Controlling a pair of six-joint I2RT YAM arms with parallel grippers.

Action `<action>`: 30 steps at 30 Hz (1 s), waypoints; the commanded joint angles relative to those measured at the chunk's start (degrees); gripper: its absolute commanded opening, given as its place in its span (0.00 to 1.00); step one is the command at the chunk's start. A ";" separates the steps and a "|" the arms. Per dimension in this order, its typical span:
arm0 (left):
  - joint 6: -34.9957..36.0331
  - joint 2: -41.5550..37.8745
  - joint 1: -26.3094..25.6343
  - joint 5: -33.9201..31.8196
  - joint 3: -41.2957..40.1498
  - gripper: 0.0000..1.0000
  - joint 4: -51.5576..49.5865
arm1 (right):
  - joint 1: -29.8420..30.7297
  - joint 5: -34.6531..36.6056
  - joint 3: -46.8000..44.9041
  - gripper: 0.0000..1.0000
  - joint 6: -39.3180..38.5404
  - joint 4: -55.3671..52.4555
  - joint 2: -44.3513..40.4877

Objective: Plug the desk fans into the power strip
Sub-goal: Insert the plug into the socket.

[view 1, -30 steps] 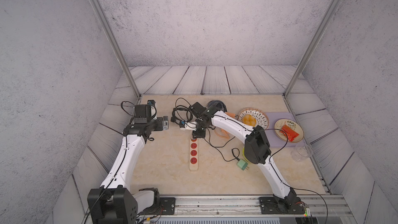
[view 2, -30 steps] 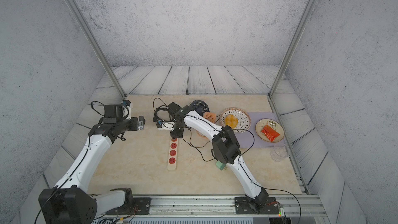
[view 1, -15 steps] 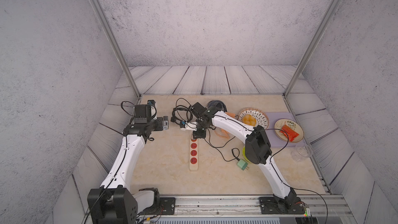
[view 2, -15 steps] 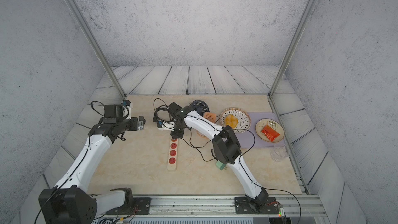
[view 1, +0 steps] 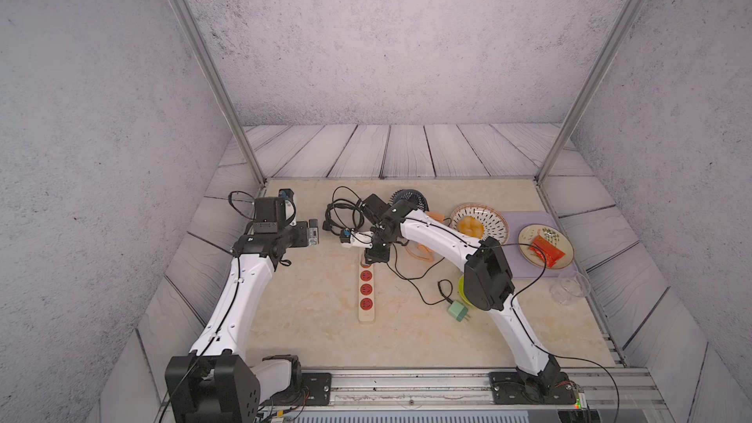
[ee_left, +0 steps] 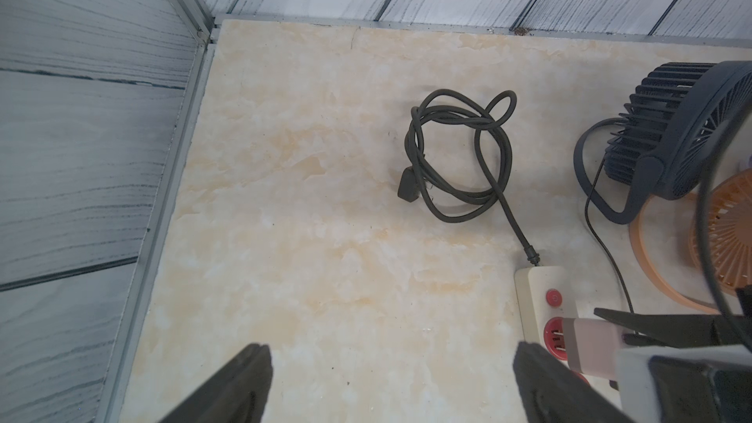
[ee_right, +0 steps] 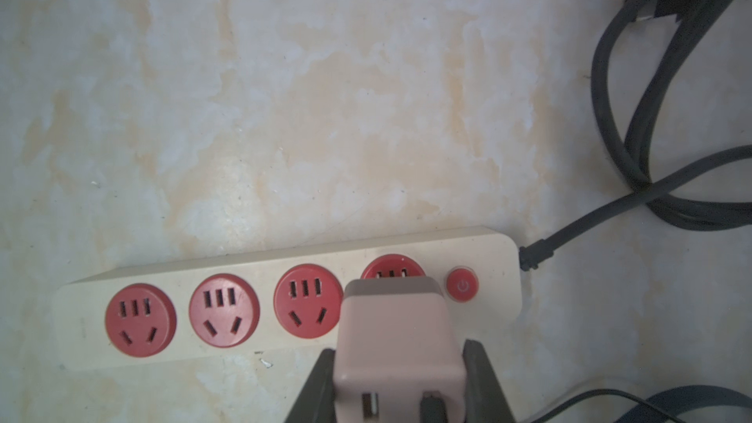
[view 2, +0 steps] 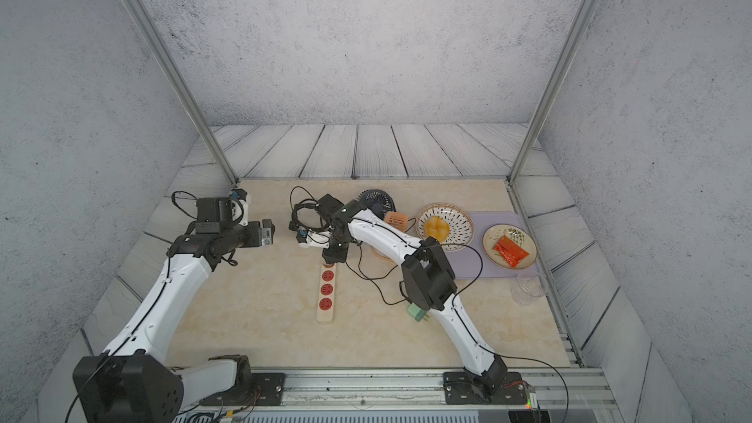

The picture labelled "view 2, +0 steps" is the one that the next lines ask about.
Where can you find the beige small plate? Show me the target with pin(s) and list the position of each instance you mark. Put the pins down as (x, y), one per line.
(519, 236)

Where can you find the clear drinking glass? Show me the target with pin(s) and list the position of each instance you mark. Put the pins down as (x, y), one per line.
(529, 287)

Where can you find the red snack packet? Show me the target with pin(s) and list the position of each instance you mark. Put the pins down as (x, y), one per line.
(510, 251)

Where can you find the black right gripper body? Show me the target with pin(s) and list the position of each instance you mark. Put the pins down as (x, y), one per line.
(336, 251)

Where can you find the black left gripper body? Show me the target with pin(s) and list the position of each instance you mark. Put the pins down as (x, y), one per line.
(246, 235)

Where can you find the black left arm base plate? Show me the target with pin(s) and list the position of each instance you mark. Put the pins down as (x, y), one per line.
(249, 387)

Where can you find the purple tray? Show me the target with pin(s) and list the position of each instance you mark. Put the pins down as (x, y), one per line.
(467, 262)

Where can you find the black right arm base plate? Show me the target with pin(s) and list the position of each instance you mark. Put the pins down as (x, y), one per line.
(495, 386)

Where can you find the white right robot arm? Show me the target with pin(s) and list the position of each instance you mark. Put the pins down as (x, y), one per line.
(429, 282)

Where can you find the orange desk fan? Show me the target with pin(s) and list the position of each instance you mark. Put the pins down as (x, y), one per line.
(400, 221)

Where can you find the yellow bread bun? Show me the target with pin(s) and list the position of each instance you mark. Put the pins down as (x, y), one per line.
(437, 228)

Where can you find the green usb power adapter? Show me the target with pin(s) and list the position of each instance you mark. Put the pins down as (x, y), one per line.
(416, 313)

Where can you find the dark blue desk fan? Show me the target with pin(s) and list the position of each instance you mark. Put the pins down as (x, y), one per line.
(378, 201)

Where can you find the white red power strip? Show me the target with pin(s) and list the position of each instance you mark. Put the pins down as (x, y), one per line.
(326, 300)

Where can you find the patterned ceramic plate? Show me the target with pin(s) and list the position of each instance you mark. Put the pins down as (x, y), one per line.
(461, 226)

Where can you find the aluminium mounting rail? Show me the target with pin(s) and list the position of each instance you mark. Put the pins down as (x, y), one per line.
(561, 395)

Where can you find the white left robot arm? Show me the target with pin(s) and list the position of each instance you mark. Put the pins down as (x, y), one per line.
(129, 381)

